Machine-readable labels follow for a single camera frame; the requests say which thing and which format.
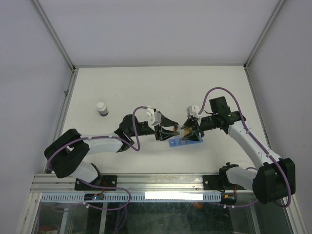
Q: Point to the blue weekly pill organizer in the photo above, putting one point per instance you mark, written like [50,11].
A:
[177,141]

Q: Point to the clear bottle orange pills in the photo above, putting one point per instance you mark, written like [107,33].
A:
[183,131]

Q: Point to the aluminium frame post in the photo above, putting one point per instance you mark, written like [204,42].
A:
[52,33]
[269,23]

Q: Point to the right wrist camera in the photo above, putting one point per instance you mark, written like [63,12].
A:
[193,112]

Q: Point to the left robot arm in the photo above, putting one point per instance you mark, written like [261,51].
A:
[65,156]

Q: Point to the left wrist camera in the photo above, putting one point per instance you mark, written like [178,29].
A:
[154,117]

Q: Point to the aluminium mounting rail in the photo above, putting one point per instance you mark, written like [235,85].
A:
[135,183]

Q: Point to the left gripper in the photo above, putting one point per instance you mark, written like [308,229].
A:
[164,133]

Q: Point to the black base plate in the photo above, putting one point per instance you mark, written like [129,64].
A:
[212,182]
[102,181]

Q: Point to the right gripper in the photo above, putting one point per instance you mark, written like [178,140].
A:
[194,136]

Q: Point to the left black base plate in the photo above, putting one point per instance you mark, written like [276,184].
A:
[102,181]

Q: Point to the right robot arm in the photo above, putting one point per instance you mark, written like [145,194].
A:
[273,177]

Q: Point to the left aluminium frame post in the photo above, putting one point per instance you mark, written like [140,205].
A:
[52,33]

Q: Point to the grey slotted cable duct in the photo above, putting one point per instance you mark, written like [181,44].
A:
[134,197]

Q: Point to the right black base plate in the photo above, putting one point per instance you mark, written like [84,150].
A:
[212,182]

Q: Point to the white capped pill bottle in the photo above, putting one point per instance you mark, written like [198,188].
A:
[102,109]

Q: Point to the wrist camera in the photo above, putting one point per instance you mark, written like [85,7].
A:
[193,112]
[154,117]

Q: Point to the right aluminium frame post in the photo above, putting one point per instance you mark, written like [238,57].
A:
[269,23]

